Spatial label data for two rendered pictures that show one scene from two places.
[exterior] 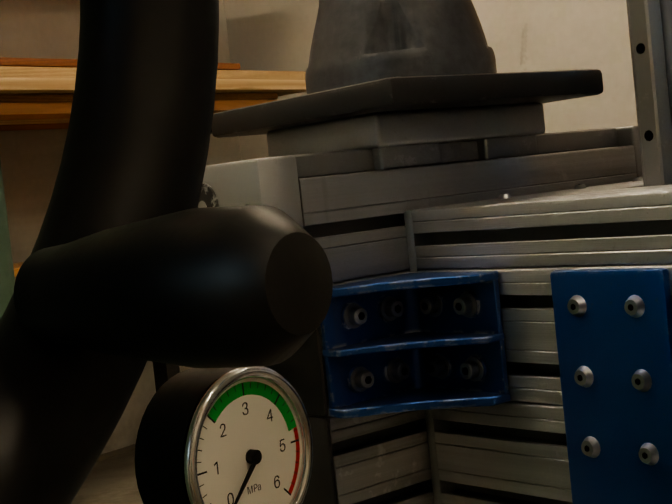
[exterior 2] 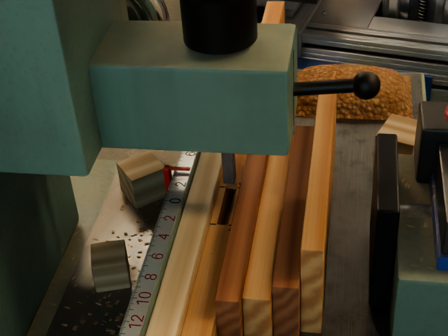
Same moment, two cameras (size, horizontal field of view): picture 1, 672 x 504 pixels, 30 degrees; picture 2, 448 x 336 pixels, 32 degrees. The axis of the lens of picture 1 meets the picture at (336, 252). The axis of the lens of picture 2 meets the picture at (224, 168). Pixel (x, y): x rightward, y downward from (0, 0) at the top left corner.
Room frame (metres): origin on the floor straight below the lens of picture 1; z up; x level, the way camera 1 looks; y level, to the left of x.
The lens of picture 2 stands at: (-0.05, 0.61, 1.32)
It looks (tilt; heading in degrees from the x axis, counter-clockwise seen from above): 37 degrees down; 332
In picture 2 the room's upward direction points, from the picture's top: 4 degrees counter-clockwise
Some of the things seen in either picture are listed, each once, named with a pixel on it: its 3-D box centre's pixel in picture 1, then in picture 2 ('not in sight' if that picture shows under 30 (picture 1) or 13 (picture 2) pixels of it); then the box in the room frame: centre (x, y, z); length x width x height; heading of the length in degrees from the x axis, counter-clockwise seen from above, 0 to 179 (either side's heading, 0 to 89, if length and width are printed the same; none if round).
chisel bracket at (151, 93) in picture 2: not in sight; (197, 93); (0.39, 0.39, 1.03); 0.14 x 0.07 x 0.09; 51
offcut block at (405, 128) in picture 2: not in sight; (400, 147); (0.36, 0.21, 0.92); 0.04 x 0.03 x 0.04; 119
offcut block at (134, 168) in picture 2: not in sight; (143, 179); (0.57, 0.37, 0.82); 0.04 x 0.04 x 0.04; 0
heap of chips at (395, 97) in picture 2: not in sight; (349, 83); (0.48, 0.18, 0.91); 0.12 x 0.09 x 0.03; 51
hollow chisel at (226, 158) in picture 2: not in sight; (228, 155); (0.37, 0.38, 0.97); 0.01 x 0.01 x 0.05; 51
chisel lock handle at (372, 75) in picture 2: not in sight; (333, 84); (0.32, 0.32, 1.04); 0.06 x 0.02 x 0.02; 51
